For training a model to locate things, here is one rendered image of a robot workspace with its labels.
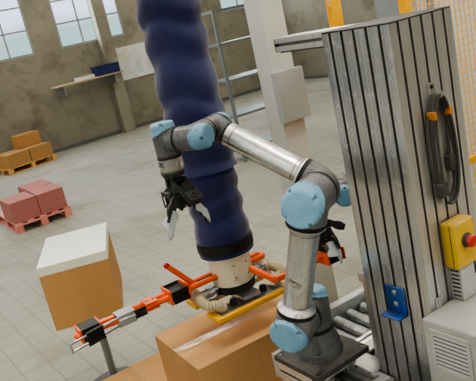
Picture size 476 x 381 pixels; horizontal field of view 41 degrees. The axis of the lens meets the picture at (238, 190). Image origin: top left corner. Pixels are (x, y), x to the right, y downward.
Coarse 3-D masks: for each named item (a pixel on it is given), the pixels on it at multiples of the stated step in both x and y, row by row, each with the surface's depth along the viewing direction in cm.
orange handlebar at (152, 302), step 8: (256, 256) 255; (320, 256) 240; (256, 272) 241; (264, 272) 237; (200, 280) 243; (208, 280) 244; (272, 280) 232; (280, 280) 232; (192, 288) 240; (152, 296) 238; (160, 296) 239; (168, 296) 236; (136, 304) 235; (144, 304) 233; (152, 304) 233; (160, 304) 235; (104, 320) 229; (104, 328) 224; (80, 336) 221
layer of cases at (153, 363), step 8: (144, 360) 327; (152, 360) 325; (160, 360) 324; (128, 368) 322; (136, 368) 321; (144, 368) 319; (152, 368) 317; (160, 368) 316; (112, 376) 318; (120, 376) 316; (128, 376) 314; (136, 376) 313; (144, 376) 311; (152, 376) 310; (160, 376) 308
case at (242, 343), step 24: (264, 312) 261; (168, 336) 259; (192, 336) 254; (216, 336) 250; (240, 336) 246; (264, 336) 242; (168, 360) 256; (192, 360) 236; (216, 360) 233; (240, 360) 238; (264, 360) 244
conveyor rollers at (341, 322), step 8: (360, 304) 334; (352, 312) 327; (336, 320) 324; (344, 320) 321; (360, 320) 321; (368, 320) 317; (336, 328) 315; (344, 328) 320; (352, 328) 314; (360, 328) 310; (352, 336) 304
